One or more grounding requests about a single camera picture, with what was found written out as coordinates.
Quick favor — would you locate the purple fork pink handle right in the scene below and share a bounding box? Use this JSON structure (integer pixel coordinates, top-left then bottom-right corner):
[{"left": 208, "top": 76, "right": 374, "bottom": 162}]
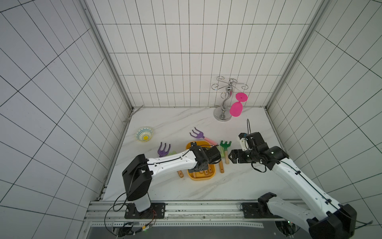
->
[{"left": 190, "top": 127, "right": 218, "bottom": 145}]

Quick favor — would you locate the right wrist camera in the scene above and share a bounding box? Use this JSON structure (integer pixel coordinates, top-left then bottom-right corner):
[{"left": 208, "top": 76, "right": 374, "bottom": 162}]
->
[{"left": 238, "top": 133, "right": 249, "bottom": 151}]

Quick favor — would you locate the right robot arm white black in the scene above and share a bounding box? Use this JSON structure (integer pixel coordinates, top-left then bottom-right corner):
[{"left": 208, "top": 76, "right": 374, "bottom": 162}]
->
[{"left": 228, "top": 132, "right": 357, "bottom": 239}]

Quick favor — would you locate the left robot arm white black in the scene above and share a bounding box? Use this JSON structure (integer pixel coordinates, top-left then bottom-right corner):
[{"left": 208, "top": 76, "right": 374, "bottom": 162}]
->
[{"left": 122, "top": 142, "right": 221, "bottom": 219}]

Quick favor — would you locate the metal base rail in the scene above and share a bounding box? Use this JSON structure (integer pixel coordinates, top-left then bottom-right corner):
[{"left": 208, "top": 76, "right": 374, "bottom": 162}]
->
[{"left": 85, "top": 200, "right": 284, "bottom": 228}]

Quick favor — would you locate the purple fork pink handle left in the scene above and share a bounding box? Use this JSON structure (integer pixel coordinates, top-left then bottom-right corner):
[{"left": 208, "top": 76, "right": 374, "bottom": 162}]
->
[{"left": 157, "top": 142, "right": 171, "bottom": 157}]

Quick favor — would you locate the yellow plastic storage box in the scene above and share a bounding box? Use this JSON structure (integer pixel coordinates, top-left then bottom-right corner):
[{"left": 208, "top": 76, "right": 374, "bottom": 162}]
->
[{"left": 187, "top": 140, "right": 216, "bottom": 181}]

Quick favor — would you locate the purple fork pink handle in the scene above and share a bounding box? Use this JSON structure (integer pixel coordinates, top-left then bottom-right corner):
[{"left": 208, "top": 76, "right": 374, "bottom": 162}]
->
[
  {"left": 190, "top": 127, "right": 218, "bottom": 145},
  {"left": 157, "top": 142, "right": 171, "bottom": 157}
]

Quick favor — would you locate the patterned small bowl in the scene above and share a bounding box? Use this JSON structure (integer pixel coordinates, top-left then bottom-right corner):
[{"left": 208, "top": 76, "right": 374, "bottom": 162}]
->
[{"left": 135, "top": 126, "right": 153, "bottom": 142}]

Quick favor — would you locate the silver cup holder stand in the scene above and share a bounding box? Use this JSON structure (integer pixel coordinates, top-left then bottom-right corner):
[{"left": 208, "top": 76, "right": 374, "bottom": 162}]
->
[{"left": 211, "top": 76, "right": 249, "bottom": 122}]

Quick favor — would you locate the pink plastic goblet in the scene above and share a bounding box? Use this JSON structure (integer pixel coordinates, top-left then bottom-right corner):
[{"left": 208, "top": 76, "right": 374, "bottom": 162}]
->
[{"left": 229, "top": 93, "right": 248, "bottom": 117}]

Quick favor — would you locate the dark green small rake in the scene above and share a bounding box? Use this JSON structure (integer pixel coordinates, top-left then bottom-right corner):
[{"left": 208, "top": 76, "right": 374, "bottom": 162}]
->
[{"left": 220, "top": 140, "right": 232, "bottom": 152}]

